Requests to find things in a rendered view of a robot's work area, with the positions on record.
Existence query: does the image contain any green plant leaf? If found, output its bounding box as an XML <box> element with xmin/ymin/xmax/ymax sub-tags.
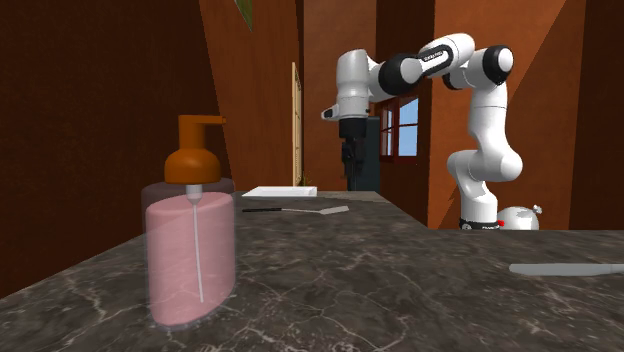
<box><xmin>233</xmin><ymin>0</ymin><xmax>255</xmax><ymax>33</ymax></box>

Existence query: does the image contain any black-handled grey spatula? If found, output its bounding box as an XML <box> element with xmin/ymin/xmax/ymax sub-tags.
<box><xmin>241</xmin><ymin>205</ymin><xmax>351</xmax><ymax>216</ymax></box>

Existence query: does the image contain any grey knife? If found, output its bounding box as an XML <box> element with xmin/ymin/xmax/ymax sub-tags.
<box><xmin>508</xmin><ymin>262</ymin><xmax>624</xmax><ymax>278</ymax></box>

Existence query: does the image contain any pale wooden door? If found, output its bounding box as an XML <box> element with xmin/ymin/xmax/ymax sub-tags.
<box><xmin>290</xmin><ymin>61</ymin><xmax>304</xmax><ymax>188</ymax></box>

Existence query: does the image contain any pink soap dispenser orange pump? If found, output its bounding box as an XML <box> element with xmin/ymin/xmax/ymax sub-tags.
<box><xmin>140</xmin><ymin>114</ymin><xmax>238</xmax><ymax>333</ymax></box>

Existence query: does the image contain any white rectangular plate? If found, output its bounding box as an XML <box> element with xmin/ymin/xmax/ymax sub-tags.
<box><xmin>241</xmin><ymin>185</ymin><xmax>319</xmax><ymax>199</ymax></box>

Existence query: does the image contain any red-framed window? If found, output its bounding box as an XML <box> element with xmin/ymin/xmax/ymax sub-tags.
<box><xmin>379</xmin><ymin>95</ymin><xmax>421</xmax><ymax>159</ymax></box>

